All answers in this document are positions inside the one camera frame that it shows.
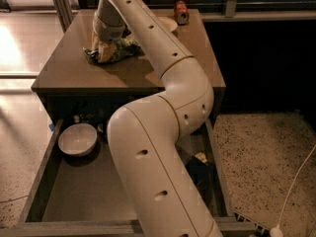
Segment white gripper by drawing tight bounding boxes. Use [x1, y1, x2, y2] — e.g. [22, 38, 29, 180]
[91, 13, 125, 63]

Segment green jalapeno chip bag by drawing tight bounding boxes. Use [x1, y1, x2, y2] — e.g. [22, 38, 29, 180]
[83, 37, 141, 64]

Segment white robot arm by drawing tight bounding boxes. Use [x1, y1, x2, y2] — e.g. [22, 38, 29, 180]
[102, 0, 222, 237]

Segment grey cabinet with glossy top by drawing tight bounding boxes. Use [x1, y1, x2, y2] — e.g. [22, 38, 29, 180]
[32, 9, 226, 120]

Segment white bowl in drawer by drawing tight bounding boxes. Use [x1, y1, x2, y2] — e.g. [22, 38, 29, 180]
[58, 123, 97, 157]

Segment open grey top drawer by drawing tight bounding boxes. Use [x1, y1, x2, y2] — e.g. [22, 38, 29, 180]
[1, 119, 255, 237]

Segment white bowl on cabinet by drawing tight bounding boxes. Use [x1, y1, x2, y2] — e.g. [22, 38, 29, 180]
[158, 17, 178, 33]

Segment orange soda can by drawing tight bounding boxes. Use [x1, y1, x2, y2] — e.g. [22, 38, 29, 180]
[174, 1, 190, 25]

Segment blue tape piece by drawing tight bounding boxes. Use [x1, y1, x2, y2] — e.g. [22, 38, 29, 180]
[48, 123, 55, 131]

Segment black and yellow sponge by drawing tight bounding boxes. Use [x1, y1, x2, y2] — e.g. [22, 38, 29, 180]
[186, 156, 209, 199]

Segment white power cable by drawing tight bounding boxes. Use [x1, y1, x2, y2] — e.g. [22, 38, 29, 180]
[276, 144, 316, 228]

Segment white cable plug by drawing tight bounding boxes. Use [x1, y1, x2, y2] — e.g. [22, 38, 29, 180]
[270, 225, 283, 237]

